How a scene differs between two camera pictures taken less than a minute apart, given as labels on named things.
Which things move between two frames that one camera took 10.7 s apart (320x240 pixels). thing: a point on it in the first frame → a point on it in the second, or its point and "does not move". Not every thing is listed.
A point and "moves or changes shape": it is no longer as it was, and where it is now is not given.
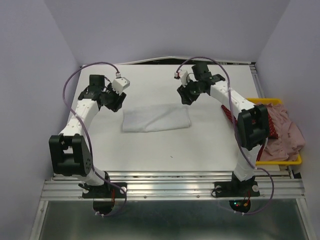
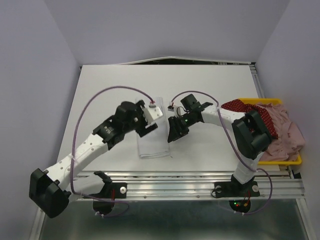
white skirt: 146,118 moves or changes shape
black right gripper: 184,95 → 175,129
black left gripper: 119,99 → 142,129
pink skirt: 290,139 does not move
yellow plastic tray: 298,160 does not move
